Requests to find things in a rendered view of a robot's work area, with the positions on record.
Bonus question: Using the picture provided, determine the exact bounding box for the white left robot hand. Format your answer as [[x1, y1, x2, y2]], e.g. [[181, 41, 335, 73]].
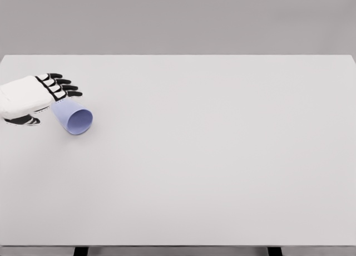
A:
[[0, 72, 83, 126]]

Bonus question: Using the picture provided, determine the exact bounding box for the lavender blue plastic cup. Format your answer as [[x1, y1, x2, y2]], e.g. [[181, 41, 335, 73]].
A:
[[51, 98, 93, 136]]

